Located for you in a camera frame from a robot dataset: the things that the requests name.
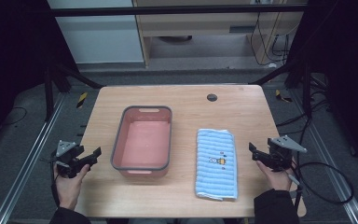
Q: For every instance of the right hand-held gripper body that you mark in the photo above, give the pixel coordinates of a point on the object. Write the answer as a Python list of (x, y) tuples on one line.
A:
[(281, 154)]

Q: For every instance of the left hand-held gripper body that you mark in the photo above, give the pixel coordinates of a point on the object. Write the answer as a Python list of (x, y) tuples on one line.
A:
[(69, 155)]

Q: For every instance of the person's right hand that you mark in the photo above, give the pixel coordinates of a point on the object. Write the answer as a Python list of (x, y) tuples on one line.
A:
[(275, 179)]

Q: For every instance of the person's left hand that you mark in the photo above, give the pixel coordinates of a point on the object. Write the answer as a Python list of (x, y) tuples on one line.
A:
[(70, 186)]

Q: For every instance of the blue striped towel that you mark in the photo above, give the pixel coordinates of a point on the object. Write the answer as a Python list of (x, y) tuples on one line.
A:
[(216, 165)]

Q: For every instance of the pink plastic basin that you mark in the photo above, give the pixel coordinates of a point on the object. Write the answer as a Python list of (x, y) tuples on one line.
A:
[(143, 143)]

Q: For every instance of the yellow black tape strip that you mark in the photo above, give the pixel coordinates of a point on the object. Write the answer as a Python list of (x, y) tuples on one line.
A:
[(81, 100), (282, 97)]

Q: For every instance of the black metal stand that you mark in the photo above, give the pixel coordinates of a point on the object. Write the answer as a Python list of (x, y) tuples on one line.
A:
[(48, 93), (306, 90)]

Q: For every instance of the black curtain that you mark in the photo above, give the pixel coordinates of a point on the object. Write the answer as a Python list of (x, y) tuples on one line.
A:
[(9, 62), (345, 62)]

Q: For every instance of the white cabinet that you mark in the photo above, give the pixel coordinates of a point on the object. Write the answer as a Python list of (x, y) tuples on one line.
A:
[(99, 34)]

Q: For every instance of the light wooden desk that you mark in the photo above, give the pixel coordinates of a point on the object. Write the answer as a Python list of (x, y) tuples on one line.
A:
[(199, 23)]

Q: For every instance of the black horizontal bar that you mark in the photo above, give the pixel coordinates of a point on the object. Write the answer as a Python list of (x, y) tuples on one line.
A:
[(167, 10)]

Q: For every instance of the metal floor rail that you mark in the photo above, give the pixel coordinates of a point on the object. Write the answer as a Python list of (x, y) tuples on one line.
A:
[(24, 165), (335, 174)]

